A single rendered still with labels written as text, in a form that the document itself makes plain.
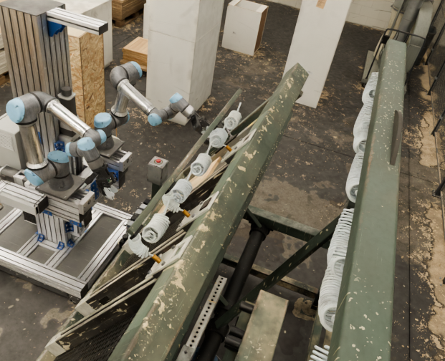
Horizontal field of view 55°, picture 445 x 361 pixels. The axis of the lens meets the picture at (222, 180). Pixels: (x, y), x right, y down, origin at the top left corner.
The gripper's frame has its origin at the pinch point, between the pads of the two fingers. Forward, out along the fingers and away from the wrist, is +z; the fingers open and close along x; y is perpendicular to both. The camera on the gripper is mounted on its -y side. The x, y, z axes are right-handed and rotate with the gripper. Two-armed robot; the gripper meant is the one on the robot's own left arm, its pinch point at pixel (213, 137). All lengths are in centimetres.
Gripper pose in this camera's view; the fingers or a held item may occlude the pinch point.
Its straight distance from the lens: 267.3
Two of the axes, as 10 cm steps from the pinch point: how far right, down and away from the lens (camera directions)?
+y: 1.1, -3.7, 9.2
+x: -7.0, 6.3, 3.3
